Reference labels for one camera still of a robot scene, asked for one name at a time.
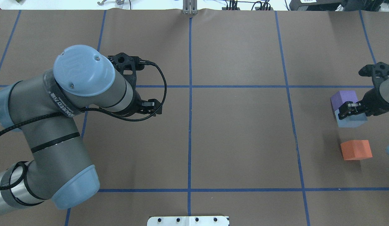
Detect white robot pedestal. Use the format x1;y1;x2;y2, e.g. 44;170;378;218
147;216;230;226

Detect light blue foam block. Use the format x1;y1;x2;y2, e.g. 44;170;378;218
334;109;368;128

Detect orange foam block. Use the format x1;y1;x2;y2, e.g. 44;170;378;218
340;140;373;161

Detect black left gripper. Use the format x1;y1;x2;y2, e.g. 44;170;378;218
119;90;163;117

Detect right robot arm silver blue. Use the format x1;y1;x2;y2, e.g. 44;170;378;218
331;76;389;127

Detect purple foam block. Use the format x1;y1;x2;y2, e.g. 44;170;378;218
330;90;358;111

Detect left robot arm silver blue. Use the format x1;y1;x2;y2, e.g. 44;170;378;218
0;45;167;216

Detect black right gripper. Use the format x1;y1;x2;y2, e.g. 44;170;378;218
338;88;389;120

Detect aluminium frame post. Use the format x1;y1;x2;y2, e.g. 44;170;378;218
182;0;198;15

